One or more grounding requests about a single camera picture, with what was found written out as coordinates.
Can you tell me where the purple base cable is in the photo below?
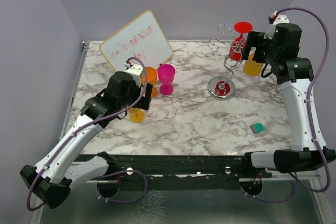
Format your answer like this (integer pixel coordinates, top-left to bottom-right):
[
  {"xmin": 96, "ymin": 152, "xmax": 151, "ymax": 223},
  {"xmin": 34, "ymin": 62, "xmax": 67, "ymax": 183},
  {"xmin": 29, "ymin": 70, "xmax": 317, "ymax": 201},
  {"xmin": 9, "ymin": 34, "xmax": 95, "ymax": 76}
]
[
  {"xmin": 96, "ymin": 169, "xmax": 149, "ymax": 204},
  {"xmin": 239, "ymin": 176, "xmax": 300, "ymax": 204}
]

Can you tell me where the black front mounting rail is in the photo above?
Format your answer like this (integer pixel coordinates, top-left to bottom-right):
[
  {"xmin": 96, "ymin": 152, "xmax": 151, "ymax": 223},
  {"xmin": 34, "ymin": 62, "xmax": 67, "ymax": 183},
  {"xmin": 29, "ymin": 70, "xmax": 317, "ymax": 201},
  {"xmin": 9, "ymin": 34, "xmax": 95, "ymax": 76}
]
[{"xmin": 86, "ymin": 153, "xmax": 271, "ymax": 191}]

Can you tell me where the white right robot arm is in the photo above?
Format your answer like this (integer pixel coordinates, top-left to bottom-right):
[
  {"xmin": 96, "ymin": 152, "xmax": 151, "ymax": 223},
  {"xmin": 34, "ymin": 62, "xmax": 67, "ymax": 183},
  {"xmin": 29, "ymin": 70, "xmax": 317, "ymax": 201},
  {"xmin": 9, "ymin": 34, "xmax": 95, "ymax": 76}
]
[{"xmin": 241, "ymin": 23, "xmax": 335, "ymax": 177}]

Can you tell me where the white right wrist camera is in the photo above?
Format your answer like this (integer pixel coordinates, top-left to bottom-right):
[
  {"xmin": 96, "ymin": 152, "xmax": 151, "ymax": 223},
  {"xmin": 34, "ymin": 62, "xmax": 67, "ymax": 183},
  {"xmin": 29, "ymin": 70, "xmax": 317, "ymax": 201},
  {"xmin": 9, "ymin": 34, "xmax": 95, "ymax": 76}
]
[{"xmin": 264, "ymin": 11, "xmax": 289, "ymax": 39}]

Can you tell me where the orange plastic wine glass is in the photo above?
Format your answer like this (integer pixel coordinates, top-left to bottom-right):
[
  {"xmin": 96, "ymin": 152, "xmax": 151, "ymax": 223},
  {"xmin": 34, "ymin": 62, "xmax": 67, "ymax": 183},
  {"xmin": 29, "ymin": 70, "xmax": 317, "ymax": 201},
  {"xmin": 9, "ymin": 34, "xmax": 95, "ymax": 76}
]
[{"xmin": 145, "ymin": 67, "xmax": 158, "ymax": 98}]

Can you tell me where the green grey eraser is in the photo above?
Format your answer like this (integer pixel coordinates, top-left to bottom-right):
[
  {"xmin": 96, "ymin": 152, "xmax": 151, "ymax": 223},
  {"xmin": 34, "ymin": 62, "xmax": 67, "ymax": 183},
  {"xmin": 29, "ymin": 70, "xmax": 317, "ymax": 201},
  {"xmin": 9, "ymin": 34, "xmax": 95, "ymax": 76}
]
[{"xmin": 250, "ymin": 123, "xmax": 264, "ymax": 134}]

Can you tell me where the red plastic wine glass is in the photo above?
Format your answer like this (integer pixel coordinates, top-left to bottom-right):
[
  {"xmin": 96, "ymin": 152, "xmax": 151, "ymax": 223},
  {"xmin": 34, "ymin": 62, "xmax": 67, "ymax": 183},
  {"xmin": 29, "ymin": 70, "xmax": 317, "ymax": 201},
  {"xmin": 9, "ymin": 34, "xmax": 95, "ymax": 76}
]
[{"xmin": 229, "ymin": 21, "xmax": 253, "ymax": 61}]

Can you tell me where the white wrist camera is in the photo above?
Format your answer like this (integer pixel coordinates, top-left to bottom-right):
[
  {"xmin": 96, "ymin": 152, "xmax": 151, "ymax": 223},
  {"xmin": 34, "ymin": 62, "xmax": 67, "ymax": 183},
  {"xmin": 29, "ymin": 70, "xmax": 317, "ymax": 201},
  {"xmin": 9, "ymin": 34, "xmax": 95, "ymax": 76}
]
[
  {"xmin": 264, "ymin": 11, "xmax": 289, "ymax": 39},
  {"xmin": 124, "ymin": 62, "xmax": 144, "ymax": 86}
]

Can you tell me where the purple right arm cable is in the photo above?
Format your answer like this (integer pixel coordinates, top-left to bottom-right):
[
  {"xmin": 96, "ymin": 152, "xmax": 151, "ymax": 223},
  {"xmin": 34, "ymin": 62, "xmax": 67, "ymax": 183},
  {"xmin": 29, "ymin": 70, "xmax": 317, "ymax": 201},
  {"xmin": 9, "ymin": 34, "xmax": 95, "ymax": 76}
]
[{"xmin": 277, "ymin": 7, "xmax": 331, "ymax": 193}]

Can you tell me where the yellow wine glass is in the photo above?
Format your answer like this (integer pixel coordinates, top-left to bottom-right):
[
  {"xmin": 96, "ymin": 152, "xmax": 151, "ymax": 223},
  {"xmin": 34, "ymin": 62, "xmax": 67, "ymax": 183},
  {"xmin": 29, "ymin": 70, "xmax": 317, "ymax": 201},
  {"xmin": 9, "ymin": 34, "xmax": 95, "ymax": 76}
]
[
  {"xmin": 243, "ymin": 52, "xmax": 264, "ymax": 77},
  {"xmin": 128, "ymin": 108, "xmax": 145, "ymax": 123}
]

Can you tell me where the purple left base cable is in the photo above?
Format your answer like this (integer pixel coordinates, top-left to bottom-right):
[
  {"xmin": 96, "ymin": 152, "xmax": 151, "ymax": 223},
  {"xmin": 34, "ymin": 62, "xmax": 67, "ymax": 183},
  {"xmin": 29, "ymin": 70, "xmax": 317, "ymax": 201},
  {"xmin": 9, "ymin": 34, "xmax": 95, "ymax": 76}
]
[{"xmin": 96, "ymin": 169, "xmax": 149, "ymax": 204}]

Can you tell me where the chrome wine glass rack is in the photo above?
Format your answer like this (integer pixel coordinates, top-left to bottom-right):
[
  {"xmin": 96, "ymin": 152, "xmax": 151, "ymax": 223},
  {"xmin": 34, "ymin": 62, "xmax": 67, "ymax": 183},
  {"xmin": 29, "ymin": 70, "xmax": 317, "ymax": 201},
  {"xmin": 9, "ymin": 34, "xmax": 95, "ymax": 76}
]
[{"xmin": 207, "ymin": 38, "xmax": 244, "ymax": 101}]

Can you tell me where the yellow framed whiteboard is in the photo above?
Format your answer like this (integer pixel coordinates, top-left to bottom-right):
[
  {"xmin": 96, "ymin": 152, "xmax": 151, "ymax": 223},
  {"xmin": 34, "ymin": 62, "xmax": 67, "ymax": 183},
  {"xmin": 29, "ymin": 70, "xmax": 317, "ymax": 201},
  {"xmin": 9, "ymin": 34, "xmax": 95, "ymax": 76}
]
[{"xmin": 99, "ymin": 10, "xmax": 173, "ymax": 71}]

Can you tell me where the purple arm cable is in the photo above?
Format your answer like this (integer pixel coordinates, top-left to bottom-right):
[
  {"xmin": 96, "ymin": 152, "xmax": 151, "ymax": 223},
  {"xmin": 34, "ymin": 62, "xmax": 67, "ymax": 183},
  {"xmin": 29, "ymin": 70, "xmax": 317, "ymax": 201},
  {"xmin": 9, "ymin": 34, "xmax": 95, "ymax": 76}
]
[
  {"xmin": 26, "ymin": 57, "xmax": 148, "ymax": 211},
  {"xmin": 277, "ymin": 7, "xmax": 331, "ymax": 193}
]

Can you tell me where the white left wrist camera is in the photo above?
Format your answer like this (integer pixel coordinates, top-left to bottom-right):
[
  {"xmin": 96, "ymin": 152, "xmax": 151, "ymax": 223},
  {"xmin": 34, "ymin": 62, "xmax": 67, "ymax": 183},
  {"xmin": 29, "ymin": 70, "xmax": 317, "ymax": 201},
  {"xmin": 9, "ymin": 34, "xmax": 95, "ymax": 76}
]
[{"xmin": 124, "ymin": 62, "xmax": 144, "ymax": 86}]

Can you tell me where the magenta plastic wine glass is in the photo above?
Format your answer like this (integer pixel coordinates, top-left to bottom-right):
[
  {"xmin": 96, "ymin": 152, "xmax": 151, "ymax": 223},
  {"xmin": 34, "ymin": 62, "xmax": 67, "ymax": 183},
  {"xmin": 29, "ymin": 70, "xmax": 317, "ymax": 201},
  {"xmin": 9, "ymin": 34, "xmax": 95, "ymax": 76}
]
[{"xmin": 157, "ymin": 64, "xmax": 175, "ymax": 95}]

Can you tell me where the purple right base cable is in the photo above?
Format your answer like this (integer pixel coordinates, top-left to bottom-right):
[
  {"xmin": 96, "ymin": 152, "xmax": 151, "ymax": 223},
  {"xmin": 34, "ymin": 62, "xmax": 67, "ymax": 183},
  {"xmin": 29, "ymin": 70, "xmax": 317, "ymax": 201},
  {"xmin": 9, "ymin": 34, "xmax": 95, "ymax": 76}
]
[{"xmin": 239, "ymin": 176, "xmax": 300, "ymax": 204}]

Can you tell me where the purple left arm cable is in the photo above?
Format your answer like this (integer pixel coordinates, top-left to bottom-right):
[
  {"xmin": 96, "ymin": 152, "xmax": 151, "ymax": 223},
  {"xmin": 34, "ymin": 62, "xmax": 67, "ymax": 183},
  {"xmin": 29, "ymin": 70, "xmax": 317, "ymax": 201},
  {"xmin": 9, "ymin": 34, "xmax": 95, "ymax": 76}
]
[{"xmin": 26, "ymin": 57, "xmax": 148, "ymax": 211}]

